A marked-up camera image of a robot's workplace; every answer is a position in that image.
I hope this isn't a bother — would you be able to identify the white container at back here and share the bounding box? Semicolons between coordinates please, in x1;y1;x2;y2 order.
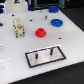
5;0;27;13

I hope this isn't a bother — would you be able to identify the black-framed peg base plate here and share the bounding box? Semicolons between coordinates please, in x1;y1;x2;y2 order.
26;46;65;68

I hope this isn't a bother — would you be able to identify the right metal peg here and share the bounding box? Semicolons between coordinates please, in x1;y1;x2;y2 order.
49;47;55;57

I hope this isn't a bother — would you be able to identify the blue gear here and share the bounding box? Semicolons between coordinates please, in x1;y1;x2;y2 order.
51;19;63;27

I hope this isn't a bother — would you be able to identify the beige connector block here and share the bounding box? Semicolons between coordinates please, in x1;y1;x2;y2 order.
13;18;25;37

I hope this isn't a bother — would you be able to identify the blue object at table back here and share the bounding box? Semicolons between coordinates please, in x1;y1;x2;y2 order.
49;6;59;13

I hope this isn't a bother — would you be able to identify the red gear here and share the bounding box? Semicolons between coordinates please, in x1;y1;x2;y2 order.
35;28;46;37

